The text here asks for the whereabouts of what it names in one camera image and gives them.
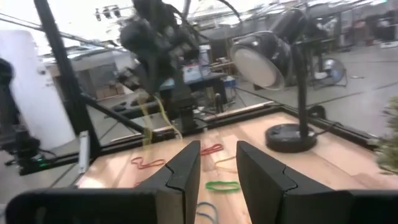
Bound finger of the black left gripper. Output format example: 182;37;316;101
141;66;163;96
119;66;143;91

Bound green rubber band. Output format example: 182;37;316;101
205;180;241;193

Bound grey floor fan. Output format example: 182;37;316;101
319;57;349;90

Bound black ceiling track lights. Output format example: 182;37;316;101
94;5;123;22

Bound blue rubber band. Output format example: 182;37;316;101
195;201;220;224

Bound yellow rubber band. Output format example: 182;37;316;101
213;155;239;174
136;92;184;147

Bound black equipment with green light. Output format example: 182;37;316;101
0;58;79;175

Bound black desk lamp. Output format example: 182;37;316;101
229;7;318;154

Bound small green potted plant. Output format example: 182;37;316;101
371;95;398;177

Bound white plastic strip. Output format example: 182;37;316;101
78;130;91;175

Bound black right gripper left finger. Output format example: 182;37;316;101
5;139;201;224

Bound white round pillar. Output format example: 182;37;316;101
0;29;77;151

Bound red rubber band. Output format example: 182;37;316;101
130;156;167;171
200;143;224;157

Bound black aluminium table frame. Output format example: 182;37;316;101
18;0;380;177

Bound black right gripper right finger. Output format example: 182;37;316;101
235;140;398;224

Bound black background desk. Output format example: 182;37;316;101
160;63;229;107

